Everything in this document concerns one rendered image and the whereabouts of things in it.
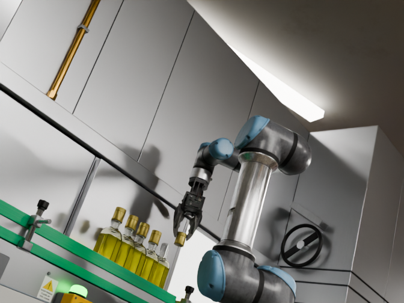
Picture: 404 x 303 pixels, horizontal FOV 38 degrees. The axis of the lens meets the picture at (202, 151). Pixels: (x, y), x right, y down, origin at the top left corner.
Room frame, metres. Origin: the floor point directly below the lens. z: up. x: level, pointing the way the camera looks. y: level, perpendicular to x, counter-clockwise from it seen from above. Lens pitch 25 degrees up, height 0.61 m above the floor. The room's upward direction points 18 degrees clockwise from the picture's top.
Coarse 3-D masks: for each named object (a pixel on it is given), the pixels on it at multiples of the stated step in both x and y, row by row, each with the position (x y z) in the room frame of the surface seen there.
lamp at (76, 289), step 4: (72, 288) 1.51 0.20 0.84; (76, 288) 1.51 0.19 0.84; (80, 288) 1.51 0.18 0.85; (84, 288) 1.51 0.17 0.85; (72, 292) 1.51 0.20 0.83; (76, 292) 1.51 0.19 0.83; (80, 292) 1.51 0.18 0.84; (84, 292) 1.51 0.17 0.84; (80, 296) 1.51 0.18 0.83; (84, 296) 1.52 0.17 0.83
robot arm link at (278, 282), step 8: (264, 272) 1.49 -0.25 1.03; (272, 272) 1.48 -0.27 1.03; (280, 272) 1.48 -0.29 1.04; (264, 280) 1.47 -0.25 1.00; (272, 280) 1.48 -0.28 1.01; (280, 280) 1.48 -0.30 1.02; (288, 280) 1.48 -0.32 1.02; (264, 288) 1.46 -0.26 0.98; (272, 288) 1.47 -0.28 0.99; (280, 288) 1.48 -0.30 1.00; (288, 288) 1.48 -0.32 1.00; (256, 296) 1.46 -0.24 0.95; (264, 296) 1.47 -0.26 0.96; (272, 296) 1.47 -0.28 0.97; (280, 296) 1.48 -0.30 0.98; (288, 296) 1.48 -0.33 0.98
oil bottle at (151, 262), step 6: (150, 252) 1.88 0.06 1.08; (150, 258) 1.88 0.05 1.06; (156, 258) 1.90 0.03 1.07; (144, 264) 1.87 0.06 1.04; (150, 264) 1.88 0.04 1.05; (156, 264) 1.90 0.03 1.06; (144, 270) 1.87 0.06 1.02; (150, 270) 1.89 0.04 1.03; (144, 276) 1.88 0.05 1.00; (150, 276) 1.90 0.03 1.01; (150, 282) 1.90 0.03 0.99
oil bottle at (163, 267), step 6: (162, 258) 1.92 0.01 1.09; (162, 264) 1.92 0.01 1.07; (168, 264) 1.94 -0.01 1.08; (156, 270) 1.91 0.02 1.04; (162, 270) 1.93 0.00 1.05; (168, 270) 1.95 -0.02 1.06; (156, 276) 1.91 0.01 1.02; (162, 276) 1.93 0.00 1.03; (156, 282) 1.92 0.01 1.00; (162, 282) 1.94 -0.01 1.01; (162, 288) 1.94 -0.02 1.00
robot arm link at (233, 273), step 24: (264, 120) 1.44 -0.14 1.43; (240, 144) 1.46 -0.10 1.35; (264, 144) 1.44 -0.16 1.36; (288, 144) 1.46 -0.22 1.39; (240, 168) 1.49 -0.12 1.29; (264, 168) 1.46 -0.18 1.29; (240, 192) 1.46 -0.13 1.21; (264, 192) 1.47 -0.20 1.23; (240, 216) 1.45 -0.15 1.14; (240, 240) 1.45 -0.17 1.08; (216, 264) 1.42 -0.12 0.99; (240, 264) 1.44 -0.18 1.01; (216, 288) 1.44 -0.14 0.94; (240, 288) 1.45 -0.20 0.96
